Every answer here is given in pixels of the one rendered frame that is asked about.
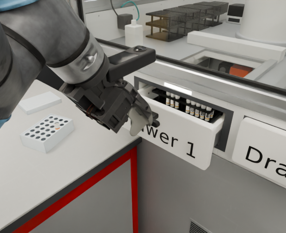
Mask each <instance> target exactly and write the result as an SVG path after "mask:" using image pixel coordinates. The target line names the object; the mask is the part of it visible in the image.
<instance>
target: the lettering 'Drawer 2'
mask: <svg viewBox="0 0 286 233"><path fill-rule="evenodd" d="M251 149H254V150H256V151H257V152H258V153H259V154H260V158H259V160H258V161H253V160H250V159H248V158H249V154H250V151H251ZM246 160H248V161H251V162H253V163H259V162H261V160H262V153H261V152H260V151H259V150H258V149H256V148H254V147H251V146H249V149H248V152H247V155H246ZM270 161H273V162H275V163H276V160H273V159H271V160H270V158H268V159H267V162H266V164H265V167H264V168H267V166H268V164H269V162H270ZM279 165H282V166H285V167H286V165H284V164H281V163H280V164H279ZM278 170H283V171H286V170H285V169H283V168H277V169H276V173H277V174H279V175H281V176H285V177H286V174H280V173H279V172H278Z"/></svg>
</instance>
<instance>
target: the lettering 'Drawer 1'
mask: <svg viewBox="0 0 286 233"><path fill-rule="evenodd" d="M146 127H147V132H148V135H150V133H151V130H152V133H153V137H154V138H155V137H156V134H157V131H158V130H157V129H156V132H155V134H154V131H153V127H151V128H150V131H149V130H148V125H146ZM162 134H165V135H166V136H167V138H165V137H163V136H162ZM162 137H163V138H165V139H167V140H169V137H168V135H167V134H166V133H164V132H162V133H160V139H161V141H162V142H163V143H165V144H168V142H164V141H163V140H162ZM174 140H177V141H178V139H176V138H175V139H174V137H172V142H171V146H172V147H173V141H174ZM188 144H191V149H190V154H189V153H187V155H189V156H191V157H193V158H195V157H194V156H192V151H193V143H191V142H188Z"/></svg>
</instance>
